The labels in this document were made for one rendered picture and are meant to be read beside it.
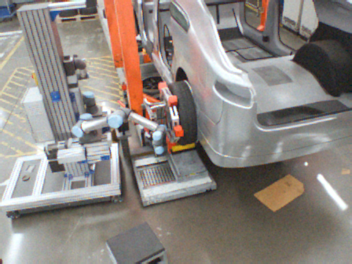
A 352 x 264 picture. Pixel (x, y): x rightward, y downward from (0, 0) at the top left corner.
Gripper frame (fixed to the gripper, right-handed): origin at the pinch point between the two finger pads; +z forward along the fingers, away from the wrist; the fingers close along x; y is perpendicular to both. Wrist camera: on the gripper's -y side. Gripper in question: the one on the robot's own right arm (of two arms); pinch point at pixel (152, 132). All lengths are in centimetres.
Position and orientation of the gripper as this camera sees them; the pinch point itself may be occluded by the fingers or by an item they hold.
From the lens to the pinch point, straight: 317.2
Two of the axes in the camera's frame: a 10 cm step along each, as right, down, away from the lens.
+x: -9.6, 2.0, -1.8
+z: -2.6, -5.3, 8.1
